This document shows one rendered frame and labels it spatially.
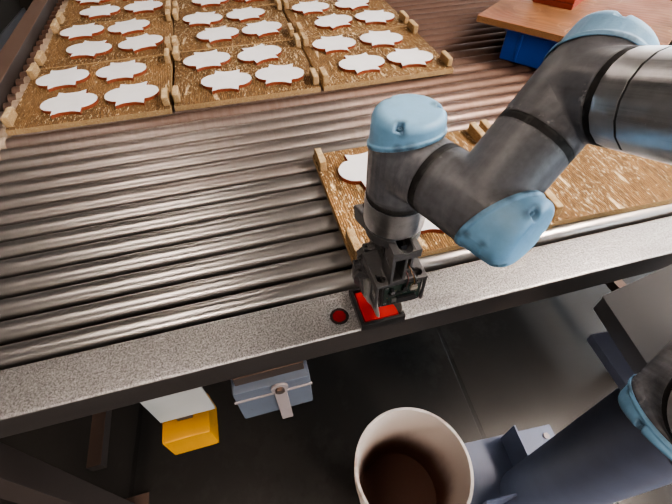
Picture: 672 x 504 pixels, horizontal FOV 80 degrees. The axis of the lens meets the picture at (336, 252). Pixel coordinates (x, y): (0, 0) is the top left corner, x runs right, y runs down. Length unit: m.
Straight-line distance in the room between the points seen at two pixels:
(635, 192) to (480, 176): 0.72
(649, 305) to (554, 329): 1.14
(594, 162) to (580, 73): 0.73
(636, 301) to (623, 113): 0.52
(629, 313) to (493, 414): 0.94
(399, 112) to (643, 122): 0.19
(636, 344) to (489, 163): 0.51
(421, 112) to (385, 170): 0.06
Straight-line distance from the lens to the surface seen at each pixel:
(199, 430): 0.88
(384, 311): 0.68
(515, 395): 1.74
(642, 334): 0.82
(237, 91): 1.26
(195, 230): 0.86
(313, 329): 0.67
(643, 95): 0.35
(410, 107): 0.42
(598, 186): 1.04
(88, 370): 0.75
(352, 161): 0.93
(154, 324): 0.74
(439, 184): 0.38
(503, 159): 0.37
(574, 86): 0.38
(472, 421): 1.65
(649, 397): 0.57
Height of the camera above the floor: 1.50
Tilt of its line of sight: 49 degrees down
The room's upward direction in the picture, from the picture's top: 1 degrees counter-clockwise
